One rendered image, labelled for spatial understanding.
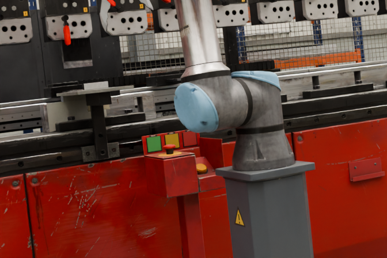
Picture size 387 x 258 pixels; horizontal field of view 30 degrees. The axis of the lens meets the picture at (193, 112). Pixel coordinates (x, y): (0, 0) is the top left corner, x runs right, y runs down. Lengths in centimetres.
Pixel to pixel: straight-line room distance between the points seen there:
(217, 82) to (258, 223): 34
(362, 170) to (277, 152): 115
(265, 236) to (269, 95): 33
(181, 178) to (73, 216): 40
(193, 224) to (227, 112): 69
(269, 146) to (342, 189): 111
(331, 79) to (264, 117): 122
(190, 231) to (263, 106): 67
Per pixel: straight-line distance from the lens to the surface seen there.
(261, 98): 168
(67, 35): 239
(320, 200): 273
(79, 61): 248
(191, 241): 224
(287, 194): 171
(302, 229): 174
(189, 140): 231
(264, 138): 170
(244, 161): 170
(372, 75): 301
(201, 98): 159
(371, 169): 285
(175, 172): 213
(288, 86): 278
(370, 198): 286
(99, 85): 233
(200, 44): 163
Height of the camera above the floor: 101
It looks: 3 degrees down
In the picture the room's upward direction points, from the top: 6 degrees counter-clockwise
